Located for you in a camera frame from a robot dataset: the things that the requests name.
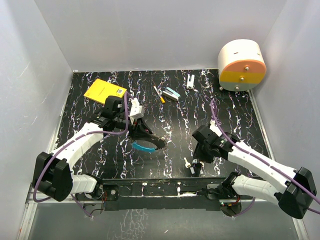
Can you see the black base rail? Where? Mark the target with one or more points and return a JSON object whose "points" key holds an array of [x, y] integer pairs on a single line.
{"points": [[161, 193]]}

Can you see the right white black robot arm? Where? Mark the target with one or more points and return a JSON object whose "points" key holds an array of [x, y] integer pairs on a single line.
{"points": [[293, 190]]}

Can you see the white orange yellow drum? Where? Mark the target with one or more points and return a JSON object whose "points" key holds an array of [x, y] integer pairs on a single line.
{"points": [[241, 66]]}

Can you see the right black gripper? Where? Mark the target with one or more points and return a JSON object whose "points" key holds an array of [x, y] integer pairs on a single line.
{"points": [[198, 154]]}

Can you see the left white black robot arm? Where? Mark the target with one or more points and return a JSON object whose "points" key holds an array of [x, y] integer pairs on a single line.
{"points": [[53, 176]]}

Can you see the white plastic clip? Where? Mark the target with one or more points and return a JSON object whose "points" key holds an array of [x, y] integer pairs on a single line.
{"points": [[190, 81]]}

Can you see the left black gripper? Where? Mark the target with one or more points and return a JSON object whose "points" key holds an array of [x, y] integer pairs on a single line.
{"points": [[138, 128]]}

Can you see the white tagged key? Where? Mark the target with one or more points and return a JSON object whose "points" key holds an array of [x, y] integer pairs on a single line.
{"points": [[189, 166]]}

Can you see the metal key organizer with rings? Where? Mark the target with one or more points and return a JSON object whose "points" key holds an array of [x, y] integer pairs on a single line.
{"points": [[156, 142]]}

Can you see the blue organizer handle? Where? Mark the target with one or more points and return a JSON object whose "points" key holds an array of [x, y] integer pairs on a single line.
{"points": [[139, 147]]}

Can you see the yellow notepad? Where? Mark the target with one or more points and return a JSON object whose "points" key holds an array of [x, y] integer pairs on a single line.
{"points": [[100, 90]]}

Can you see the teal white stapler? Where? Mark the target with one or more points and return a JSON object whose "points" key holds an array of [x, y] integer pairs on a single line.
{"points": [[171, 94]]}

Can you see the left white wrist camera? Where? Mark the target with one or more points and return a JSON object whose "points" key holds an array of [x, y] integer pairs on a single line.
{"points": [[137, 111]]}

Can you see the white orange pen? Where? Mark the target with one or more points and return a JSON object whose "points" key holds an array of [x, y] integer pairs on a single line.
{"points": [[159, 95]]}

